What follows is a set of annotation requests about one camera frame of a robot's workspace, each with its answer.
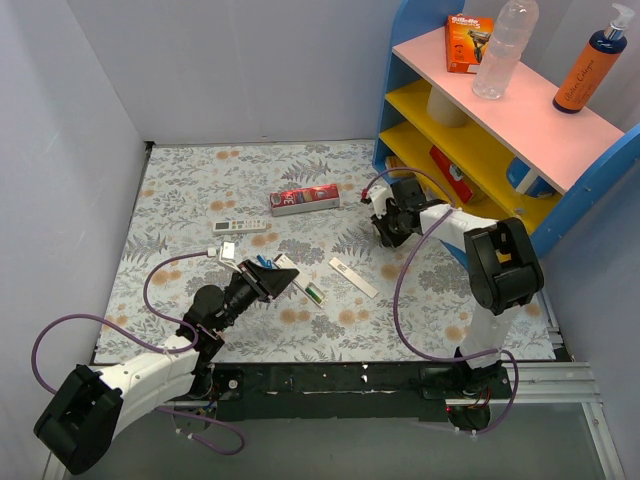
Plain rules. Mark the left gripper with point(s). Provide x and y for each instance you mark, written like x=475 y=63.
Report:
x=255 y=281

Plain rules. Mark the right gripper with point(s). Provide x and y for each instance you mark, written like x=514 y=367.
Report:
x=392 y=226

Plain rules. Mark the white remote control back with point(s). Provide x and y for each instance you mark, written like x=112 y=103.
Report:
x=302 y=280

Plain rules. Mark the white battery cover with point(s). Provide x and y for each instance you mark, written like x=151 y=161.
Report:
x=352 y=277

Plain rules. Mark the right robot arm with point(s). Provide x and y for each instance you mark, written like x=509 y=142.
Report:
x=503 y=268

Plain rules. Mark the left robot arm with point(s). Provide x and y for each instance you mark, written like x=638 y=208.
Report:
x=91 y=407

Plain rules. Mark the white air conditioner remote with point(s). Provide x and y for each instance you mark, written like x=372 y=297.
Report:
x=246 y=226

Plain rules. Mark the yellow soap pack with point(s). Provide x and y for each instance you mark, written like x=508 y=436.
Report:
x=393 y=161

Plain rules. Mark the red toothpaste box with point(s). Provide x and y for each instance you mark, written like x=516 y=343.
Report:
x=304 y=200

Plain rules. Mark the red box on shelf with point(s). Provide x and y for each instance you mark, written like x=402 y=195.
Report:
x=465 y=189

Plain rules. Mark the floral table mat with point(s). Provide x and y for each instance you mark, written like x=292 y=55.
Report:
x=423 y=296

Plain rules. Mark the beige paper roll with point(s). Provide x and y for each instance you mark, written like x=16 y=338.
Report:
x=443 y=111

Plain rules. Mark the blue white container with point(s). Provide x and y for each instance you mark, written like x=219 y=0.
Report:
x=524 y=180

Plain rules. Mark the blue yellow pink shelf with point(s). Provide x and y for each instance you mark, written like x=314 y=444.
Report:
x=582 y=156

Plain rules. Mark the orange razor box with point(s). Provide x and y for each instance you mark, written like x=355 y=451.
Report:
x=466 y=38

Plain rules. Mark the clear plastic bottle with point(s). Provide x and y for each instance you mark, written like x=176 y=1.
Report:
x=512 y=31

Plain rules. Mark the orange pump lotion bottle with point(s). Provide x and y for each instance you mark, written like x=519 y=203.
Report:
x=594 y=63

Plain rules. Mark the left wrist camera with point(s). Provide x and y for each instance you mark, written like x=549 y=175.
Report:
x=226 y=253

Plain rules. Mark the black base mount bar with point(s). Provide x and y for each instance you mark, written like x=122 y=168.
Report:
x=426 y=391

